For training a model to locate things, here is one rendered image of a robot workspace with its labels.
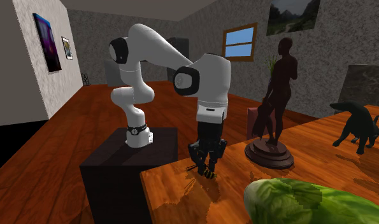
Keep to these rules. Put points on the green potted plant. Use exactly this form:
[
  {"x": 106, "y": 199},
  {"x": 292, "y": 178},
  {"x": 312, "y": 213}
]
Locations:
[{"x": 271, "y": 65}]

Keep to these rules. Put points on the small white-framed wall picture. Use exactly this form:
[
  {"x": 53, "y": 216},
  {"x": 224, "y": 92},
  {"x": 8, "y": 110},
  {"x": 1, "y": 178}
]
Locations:
[{"x": 67, "y": 48}]

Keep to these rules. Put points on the dark marble panel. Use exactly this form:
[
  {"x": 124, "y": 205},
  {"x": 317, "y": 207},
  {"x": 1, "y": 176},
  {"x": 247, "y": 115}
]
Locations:
[{"x": 363, "y": 85}]

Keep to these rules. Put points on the tall dark cabinet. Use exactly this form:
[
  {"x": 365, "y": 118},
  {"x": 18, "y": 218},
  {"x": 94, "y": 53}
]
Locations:
[{"x": 180, "y": 46}]

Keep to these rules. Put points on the dull red block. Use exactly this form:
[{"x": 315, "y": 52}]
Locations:
[{"x": 251, "y": 124}]

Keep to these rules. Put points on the thin dark yellow-tipped tool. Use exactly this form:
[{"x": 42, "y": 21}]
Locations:
[{"x": 191, "y": 168}]

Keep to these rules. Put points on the dark brown woman statue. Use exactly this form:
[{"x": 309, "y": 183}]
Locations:
[{"x": 279, "y": 93}]

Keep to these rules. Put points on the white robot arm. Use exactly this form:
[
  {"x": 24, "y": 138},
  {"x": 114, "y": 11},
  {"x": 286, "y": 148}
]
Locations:
[{"x": 207, "y": 80}]

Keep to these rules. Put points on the purple wall picture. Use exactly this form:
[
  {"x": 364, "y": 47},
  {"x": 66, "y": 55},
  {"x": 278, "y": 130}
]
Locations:
[{"x": 47, "y": 43}]

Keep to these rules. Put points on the dark robot stand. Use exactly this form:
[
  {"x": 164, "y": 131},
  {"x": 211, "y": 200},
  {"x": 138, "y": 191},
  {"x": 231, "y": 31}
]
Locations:
[{"x": 114, "y": 173}]

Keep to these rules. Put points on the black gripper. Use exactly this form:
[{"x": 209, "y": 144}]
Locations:
[{"x": 210, "y": 131}]

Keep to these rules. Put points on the green lettuce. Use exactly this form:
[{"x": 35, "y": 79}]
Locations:
[{"x": 301, "y": 204}]

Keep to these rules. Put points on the black cat figure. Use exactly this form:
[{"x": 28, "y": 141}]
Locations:
[{"x": 360, "y": 122}]

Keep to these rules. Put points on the wooden table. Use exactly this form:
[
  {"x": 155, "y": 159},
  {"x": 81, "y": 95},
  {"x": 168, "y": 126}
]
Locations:
[{"x": 316, "y": 161}]

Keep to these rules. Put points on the wood-framed window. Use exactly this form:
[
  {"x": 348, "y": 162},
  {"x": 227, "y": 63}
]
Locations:
[{"x": 239, "y": 42}]

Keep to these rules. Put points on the mountain landscape wall picture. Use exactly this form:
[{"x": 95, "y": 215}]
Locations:
[{"x": 293, "y": 15}]

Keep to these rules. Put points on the grey cabinet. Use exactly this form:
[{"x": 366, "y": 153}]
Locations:
[{"x": 112, "y": 74}]

